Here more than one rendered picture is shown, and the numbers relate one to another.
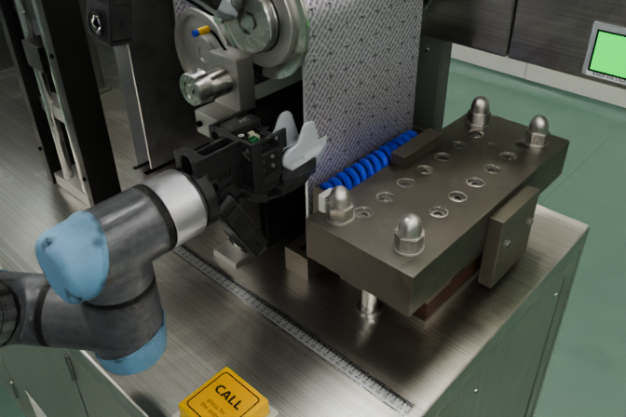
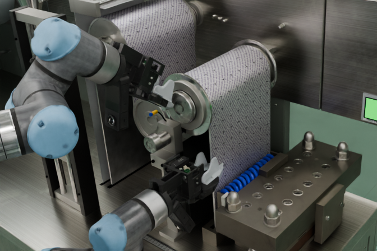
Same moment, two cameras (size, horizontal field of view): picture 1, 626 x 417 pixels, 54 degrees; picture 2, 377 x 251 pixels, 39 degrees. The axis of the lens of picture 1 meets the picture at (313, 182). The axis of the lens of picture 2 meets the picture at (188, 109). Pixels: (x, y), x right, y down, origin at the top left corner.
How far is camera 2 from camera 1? 0.47 m
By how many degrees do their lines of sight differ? 7
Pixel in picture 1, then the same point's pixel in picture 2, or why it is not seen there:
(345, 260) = (238, 232)
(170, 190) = (150, 200)
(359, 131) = (239, 158)
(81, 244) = (114, 229)
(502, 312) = not seen: outside the picture
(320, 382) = not seen: outside the picture
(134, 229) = (136, 221)
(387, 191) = (258, 191)
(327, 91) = (221, 140)
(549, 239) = (356, 213)
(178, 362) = not seen: outside the picture
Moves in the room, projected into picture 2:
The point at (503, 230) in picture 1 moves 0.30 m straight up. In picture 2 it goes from (324, 210) to (331, 89)
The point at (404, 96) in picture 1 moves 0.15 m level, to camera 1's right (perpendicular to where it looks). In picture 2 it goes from (264, 135) to (323, 130)
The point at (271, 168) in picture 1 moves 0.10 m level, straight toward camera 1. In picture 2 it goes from (196, 184) to (202, 212)
